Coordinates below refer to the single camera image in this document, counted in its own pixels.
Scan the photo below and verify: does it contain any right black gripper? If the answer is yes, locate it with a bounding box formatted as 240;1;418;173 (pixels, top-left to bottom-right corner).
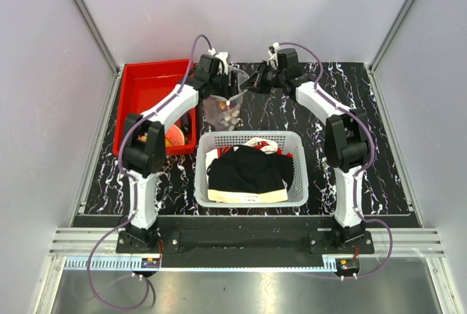
240;61;285;96

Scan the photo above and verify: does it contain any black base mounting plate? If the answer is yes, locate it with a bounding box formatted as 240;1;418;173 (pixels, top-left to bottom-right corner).
116;216;375;271

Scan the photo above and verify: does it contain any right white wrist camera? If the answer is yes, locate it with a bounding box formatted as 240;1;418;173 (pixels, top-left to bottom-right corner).
266;42;281;69

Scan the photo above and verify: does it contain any red white cloth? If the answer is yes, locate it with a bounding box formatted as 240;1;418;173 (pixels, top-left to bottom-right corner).
209;137;293;158

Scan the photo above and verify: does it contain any red watermelon slice toy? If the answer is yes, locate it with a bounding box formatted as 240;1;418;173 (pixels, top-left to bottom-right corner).
165;124;185;147

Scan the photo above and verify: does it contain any beige cloth with label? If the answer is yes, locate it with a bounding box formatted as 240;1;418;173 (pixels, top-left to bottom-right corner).
207;188;288;204

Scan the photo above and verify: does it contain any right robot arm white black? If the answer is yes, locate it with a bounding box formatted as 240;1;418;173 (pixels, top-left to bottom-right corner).
243;42;375;253

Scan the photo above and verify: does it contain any white perforated plastic basket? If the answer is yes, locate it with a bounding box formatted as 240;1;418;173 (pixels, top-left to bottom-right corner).
194;131;309;208

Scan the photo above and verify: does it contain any black cloth in basket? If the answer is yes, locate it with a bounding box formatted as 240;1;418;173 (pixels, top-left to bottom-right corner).
206;145;294;194

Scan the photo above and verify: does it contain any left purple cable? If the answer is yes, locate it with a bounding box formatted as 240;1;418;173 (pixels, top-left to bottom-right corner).
85;34;216;310

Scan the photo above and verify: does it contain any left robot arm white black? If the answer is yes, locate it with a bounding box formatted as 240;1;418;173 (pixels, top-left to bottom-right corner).
118;49;231;253

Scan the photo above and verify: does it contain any purple fake eggplant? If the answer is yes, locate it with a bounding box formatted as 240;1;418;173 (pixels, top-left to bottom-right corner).
180;112;193;137

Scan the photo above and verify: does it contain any red plastic bin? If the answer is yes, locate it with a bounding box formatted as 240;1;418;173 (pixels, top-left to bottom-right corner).
112;59;188;155

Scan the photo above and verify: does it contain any clear zip top bag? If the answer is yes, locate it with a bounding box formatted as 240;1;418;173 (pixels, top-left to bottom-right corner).
203;66;249;131

